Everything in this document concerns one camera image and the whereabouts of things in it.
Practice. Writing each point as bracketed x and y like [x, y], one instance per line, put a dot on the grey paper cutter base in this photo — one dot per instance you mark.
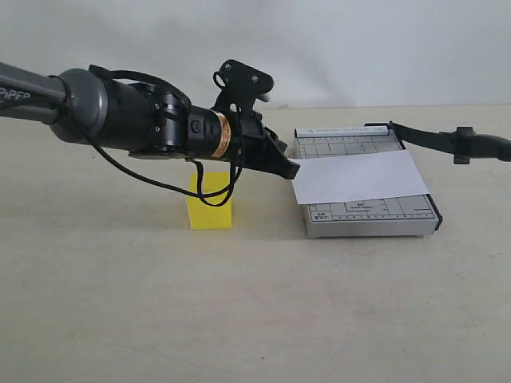
[400, 216]

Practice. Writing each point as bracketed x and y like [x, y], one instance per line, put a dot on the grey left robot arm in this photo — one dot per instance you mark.
[150, 118]

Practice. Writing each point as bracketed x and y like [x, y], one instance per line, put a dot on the yellow foam cube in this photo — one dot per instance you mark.
[204, 217]

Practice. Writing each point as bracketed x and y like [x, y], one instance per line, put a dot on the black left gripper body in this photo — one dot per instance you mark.
[222, 136]

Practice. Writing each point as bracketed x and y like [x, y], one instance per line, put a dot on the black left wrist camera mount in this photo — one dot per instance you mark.
[241, 85]

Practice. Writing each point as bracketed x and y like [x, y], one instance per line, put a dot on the white paper sheet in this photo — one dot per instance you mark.
[340, 179]

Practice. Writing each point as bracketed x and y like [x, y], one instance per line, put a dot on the black cutter blade lever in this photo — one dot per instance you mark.
[464, 144]

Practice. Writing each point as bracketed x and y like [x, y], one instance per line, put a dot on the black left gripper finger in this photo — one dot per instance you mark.
[286, 168]

